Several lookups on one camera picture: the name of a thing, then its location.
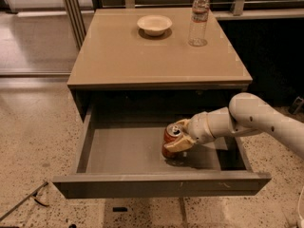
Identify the dark object on floor right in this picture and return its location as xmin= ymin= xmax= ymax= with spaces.
xmin=288 ymin=96 xmax=304 ymax=114

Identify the grey cabinet with glossy top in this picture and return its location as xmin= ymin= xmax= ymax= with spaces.
xmin=67 ymin=8 xmax=252 ymax=117

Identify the white bowl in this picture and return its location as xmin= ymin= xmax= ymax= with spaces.
xmin=137 ymin=15 xmax=172 ymax=36

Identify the clear plastic water bottle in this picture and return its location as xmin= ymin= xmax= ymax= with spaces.
xmin=188 ymin=0 xmax=210 ymax=47

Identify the small black floor object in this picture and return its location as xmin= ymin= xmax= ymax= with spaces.
xmin=112 ymin=207 xmax=128 ymax=212

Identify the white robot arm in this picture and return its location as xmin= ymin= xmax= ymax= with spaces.
xmin=163 ymin=92 xmax=304 ymax=159

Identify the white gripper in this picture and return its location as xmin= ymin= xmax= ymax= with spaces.
xmin=165 ymin=112 xmax=215 ymax=153

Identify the red coke can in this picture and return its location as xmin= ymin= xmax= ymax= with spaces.
xmin=161 ymin=123 xmax=182 ymax=159

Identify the white cable at right edge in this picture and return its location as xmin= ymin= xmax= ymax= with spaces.
xmin=295 ymin=185 xmax=304 ymax=228

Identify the open grey top drawer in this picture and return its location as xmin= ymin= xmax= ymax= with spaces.
xmin=53 ymin=110 xmax=271 ymax=199

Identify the metal rod on floor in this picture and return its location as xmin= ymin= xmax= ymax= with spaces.
xmin=0 ymin=181 xmax=49 ymax=221

